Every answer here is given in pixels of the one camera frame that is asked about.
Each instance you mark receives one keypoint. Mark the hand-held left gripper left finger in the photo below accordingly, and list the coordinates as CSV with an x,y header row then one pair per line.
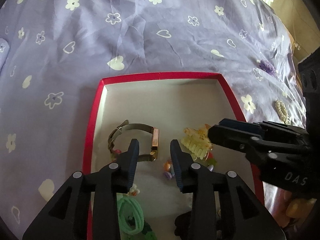
x,y
131,166

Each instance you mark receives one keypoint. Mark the yellow claw hair clip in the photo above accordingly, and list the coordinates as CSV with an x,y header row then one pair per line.
x,y
195,143

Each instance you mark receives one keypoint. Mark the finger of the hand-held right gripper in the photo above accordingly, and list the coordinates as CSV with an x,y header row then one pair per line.
x,y
230,137
240,125

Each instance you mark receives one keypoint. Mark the purple floral blanket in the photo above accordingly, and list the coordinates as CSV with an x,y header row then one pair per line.
x,y
125,30

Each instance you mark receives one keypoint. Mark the person's right hand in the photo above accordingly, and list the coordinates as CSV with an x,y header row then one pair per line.
x,y
295,207

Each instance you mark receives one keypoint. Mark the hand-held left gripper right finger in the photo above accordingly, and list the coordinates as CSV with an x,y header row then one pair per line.
x,y
177,166

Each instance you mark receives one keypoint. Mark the purple flower hair clip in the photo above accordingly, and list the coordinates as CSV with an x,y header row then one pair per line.
x,y
167,167

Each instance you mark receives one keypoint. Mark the pearl bead scrunchie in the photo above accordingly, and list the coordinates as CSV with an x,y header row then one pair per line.
x,y
282,110

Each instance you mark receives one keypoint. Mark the red cardboard box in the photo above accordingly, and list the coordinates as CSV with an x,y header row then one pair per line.
x,y
160,100

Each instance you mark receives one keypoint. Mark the gold metal wristwatch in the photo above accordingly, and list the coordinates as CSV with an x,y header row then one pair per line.
x,y
155,140

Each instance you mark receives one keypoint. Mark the black scrunchie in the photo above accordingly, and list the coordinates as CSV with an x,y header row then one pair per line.
x,y
183,223

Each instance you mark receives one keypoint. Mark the purple scrunchie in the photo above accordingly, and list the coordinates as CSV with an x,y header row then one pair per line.
x,y
267,66

